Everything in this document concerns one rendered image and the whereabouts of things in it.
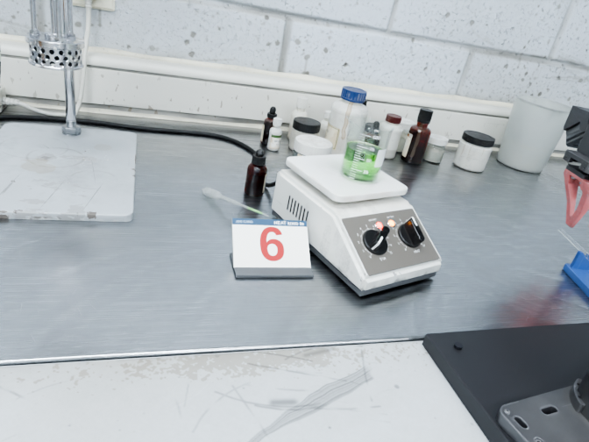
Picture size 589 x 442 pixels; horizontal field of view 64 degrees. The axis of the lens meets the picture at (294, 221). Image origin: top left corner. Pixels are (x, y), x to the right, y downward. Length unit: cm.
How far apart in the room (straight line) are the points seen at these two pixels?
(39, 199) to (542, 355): 57
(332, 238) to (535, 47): 91
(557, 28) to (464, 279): 85
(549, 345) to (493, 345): 6
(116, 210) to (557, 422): 49
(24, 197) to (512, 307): 59
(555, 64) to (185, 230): 106
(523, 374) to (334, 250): 22
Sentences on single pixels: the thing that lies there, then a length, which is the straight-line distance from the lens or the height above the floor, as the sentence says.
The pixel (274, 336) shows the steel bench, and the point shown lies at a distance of 45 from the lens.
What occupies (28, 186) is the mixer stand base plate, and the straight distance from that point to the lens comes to 67.
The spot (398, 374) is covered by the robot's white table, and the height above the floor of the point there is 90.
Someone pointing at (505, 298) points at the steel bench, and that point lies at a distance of 63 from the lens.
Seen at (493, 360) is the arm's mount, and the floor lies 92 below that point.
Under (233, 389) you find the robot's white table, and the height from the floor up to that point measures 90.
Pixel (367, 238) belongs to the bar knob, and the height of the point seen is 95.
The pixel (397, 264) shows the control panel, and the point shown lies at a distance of 54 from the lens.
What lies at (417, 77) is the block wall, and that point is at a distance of 116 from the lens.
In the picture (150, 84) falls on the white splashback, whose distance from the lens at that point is 96.
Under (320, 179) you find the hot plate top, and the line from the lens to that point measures 56.
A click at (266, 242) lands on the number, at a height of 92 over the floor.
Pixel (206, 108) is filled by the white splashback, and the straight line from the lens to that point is 98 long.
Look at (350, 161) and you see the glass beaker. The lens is 57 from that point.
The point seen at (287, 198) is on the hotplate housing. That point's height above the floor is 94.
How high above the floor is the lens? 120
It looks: 27 degrees down
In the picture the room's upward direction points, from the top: 12 degrees clockwise
